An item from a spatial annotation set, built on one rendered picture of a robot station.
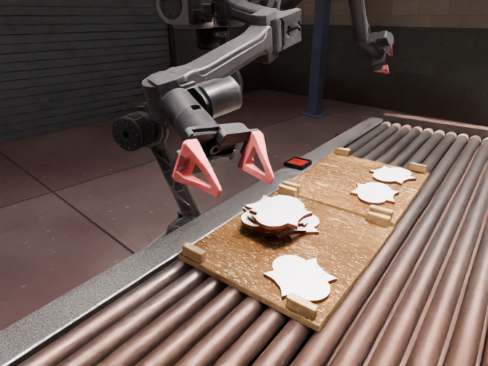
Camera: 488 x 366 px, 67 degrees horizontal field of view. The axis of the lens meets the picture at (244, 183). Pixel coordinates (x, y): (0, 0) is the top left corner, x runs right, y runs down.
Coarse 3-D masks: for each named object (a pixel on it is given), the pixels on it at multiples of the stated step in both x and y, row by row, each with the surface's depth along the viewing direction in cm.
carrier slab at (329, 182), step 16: (320, 160) 135; (336, 160) 135; (352, 160) 135; (368, 160) 135; (304, 176) 122; (320, 176) 122; (336, 176) 122; (352, 176) 122; (368, 176) 122; (416, 176) 122; (304, 192) 111; (320, 192) 111; (336, 192) 111; (400, 192) 111; (416, 192) 112; (336, 208) 104; (352, 208) 102; (368, 208) 102; (400, 208) 102
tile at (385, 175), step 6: (384, 168) 126; (390, 168) 126; (396, 168) 126; (402, 168) 126; (378, 174) 121; (384, 174) 121; (390, 174) 121; (396, 174) 121; (402, 174) 121; (408, 174) 121; (378, 180) 118; (384, 180) 117; (390, 180) 117; (396, 180) 117; (402, 180) 117; (408, 180) 118; (414, 180) 119
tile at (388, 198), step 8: (360, 184) 114; (368, 184) 114; (376, 184) 114; (384, 184) 114; (352, 192) 109; (360, 192) 109; (368, 192) 109; (376, 192) 109; (384, 192) 109; (392, 192) 109; (360, 200) 106; (368, 200) 104; (376, 200) 104; (384, 200) 104; (392, 200) 104
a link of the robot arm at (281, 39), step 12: (216, 0) 116; (228, 0) 112; (240, 0) 111; (228, 12) 113; (240, 12) 107; (252, 12) 101; (288, 12) 89; (300, 12) 91; (228, 24) 118; (240, 24) 118; (276, 24) 86; (288, 24) 89; (276, 36) 87; (288, 36) 91; (300, 36) 94; (276, 48) 89
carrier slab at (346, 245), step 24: (240, 216) 98; (336, 216) 98; (360, 216) 98; (216, 240) 88; (240, 240) 88; (264, 240) 88; (288, 240) 88; (312, 240) 88; (336, 240) 88; (360, 240) 88; (384, 240) 88; (192, 264) 81; (216, 264) 79; (240, 264) 79; (264, 264) 79; (336, 264) 79; (360, 264) 79; (240, 288) 74; (264, 288) 72; (336, 288) 72; (288, 312) 67
